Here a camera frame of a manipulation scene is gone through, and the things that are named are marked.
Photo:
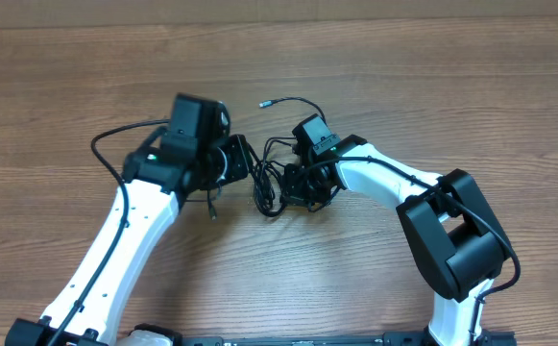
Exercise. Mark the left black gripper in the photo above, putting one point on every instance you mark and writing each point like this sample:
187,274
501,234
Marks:
238,157

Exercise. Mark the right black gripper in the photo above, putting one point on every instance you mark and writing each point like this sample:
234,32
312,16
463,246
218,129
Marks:
293,185

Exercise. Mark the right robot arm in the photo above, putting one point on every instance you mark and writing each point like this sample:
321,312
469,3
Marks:
454,236

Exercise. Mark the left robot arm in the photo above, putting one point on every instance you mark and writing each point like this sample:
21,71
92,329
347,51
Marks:
193,150

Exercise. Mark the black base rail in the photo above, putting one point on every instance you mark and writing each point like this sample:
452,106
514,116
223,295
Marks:
139,337

